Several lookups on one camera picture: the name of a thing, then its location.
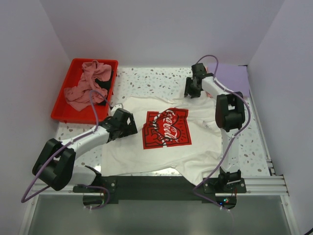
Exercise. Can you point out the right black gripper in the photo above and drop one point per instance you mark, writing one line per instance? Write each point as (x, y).
(188, 90)

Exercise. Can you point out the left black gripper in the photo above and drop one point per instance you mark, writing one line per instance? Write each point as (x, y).
(130, 129)

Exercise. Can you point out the white t-shirt red print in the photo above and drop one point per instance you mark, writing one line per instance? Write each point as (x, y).
(179, 133)

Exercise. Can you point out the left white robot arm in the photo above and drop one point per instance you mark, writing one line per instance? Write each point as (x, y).
(56, 163)

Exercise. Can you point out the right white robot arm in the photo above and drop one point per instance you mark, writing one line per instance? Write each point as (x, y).
(229, 117)

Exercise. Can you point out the folded purple t-shirt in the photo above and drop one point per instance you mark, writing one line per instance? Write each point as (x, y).
(234, 77)

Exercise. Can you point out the black garment in bin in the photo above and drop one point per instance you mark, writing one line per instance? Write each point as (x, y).
(107, 85)

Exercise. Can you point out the red plastic bin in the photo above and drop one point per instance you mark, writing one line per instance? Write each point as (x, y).
(63, 112)

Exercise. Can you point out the pink crumpled t-shirt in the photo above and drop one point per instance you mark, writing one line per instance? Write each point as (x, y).
(87, 91)

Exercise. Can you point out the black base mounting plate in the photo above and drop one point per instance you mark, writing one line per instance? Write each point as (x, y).
(158, 188)

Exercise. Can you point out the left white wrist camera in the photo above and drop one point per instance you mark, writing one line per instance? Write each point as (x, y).
(117, 106)

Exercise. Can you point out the aluminium extrusion rail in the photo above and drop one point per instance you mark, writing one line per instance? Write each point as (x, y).
(255, 185)

